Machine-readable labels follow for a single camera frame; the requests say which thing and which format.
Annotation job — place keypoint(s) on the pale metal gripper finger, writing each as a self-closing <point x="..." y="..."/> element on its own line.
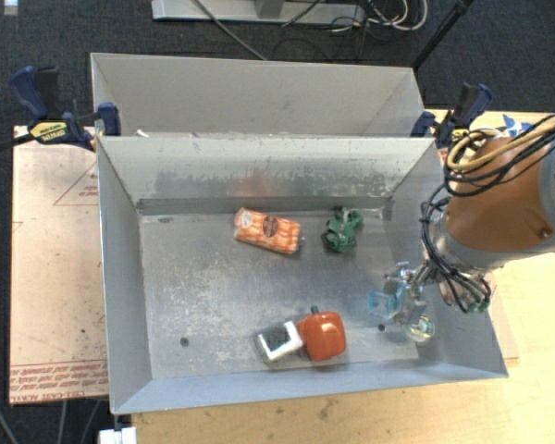
<point x="412" y="309"/>
<point x="396" y="275"/>

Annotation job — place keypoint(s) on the clear round glass thing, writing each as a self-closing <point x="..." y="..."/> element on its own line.
<point x="421" y="330"/>

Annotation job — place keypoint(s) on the green toy animal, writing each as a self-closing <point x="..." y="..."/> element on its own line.
<point x="340" y="231"/>

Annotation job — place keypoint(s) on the orange toy bell pepper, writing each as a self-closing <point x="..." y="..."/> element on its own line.
<point x="324" y="338"/>

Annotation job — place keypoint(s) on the grey metal bin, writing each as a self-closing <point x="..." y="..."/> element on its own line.
<point x="268" y="285"/>

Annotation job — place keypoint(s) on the white box with dark sponge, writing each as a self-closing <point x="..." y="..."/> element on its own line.
<point x="278" y="340"/>

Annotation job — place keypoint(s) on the orange striped packet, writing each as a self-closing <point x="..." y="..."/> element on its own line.
<point x="267" y="230"/>

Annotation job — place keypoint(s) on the brown cardboard board red print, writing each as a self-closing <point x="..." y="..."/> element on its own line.
<point x="55" y="266"/>

